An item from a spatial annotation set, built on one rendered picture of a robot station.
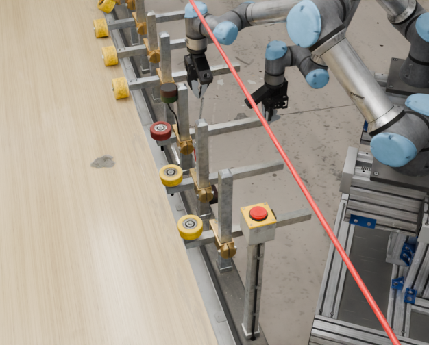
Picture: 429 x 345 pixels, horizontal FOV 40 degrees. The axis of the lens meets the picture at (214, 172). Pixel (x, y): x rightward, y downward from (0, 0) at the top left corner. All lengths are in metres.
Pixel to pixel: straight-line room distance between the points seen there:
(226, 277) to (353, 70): 0.78
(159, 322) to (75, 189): 0.60
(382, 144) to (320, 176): 1.70
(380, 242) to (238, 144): 1.15
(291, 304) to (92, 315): 1.31
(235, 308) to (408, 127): 0.76
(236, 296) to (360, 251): 0.97
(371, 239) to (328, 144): 0.95
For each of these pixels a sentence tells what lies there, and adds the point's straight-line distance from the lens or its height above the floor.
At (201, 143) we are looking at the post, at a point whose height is 1.06.
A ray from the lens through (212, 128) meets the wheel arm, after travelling 2.28.
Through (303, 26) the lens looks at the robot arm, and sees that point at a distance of 1.67.
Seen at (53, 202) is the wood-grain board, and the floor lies 0.90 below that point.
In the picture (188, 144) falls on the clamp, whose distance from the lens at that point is 2.19.
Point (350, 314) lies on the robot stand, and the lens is 2.54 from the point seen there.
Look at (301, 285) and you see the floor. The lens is 2.86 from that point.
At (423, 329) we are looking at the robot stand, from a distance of 2.58.
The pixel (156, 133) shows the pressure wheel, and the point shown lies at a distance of 2.19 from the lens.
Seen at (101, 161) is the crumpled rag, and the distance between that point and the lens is 2.09.
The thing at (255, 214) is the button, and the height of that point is 1.23.
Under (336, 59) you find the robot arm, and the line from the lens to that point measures 1.69.
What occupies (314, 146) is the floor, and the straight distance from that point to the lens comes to 3.58.
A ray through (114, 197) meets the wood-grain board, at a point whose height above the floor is 0.90.
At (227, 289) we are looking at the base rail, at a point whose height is 0.70.
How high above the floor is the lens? 2.27
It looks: 43 degrees down
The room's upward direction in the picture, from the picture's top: straight up
